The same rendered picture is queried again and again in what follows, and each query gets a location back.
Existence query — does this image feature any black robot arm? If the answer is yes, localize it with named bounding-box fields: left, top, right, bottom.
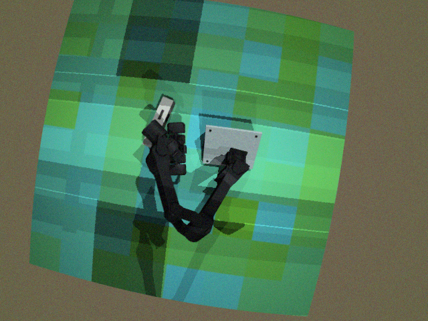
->
left=142, top=119, right=249, bottom=242

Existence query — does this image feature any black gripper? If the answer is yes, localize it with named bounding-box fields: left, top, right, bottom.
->
left=167, top=122, right=186, bottom=176

